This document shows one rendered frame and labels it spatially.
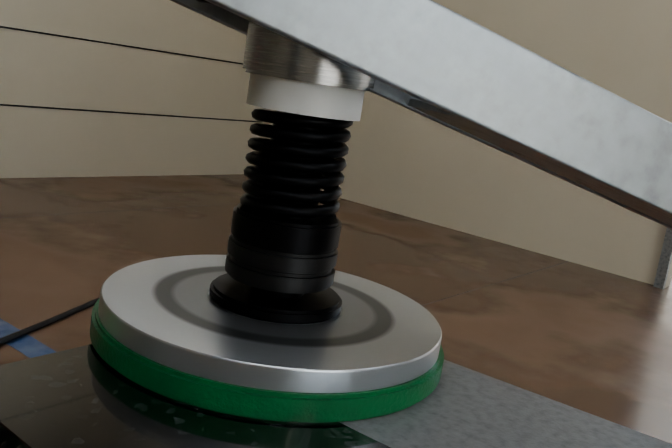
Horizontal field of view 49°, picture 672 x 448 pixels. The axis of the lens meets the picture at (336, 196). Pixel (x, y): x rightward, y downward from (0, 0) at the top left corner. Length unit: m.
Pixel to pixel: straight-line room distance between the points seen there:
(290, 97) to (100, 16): 5.32
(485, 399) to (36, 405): 0.25
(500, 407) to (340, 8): 0.24
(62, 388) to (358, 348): 0.15
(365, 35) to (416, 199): 5.57
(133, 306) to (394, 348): 0.15
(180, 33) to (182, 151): 0.97
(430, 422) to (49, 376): 0.20
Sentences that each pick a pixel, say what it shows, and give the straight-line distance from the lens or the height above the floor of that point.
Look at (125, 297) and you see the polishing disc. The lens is 0.45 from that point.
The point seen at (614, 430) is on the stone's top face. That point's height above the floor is 0.85.
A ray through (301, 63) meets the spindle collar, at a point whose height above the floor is 1.02.
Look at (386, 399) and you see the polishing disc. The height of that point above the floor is 0.86.
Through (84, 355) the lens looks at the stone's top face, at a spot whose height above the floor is 0.85.
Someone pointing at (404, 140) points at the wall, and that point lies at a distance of 6.01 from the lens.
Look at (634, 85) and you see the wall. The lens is 5.33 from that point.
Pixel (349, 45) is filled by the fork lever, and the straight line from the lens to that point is 0.40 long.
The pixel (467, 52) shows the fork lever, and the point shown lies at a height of 1.04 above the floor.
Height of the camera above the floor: 1.02
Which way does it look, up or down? 9 degrees down
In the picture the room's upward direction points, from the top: 9 degrees clockwise
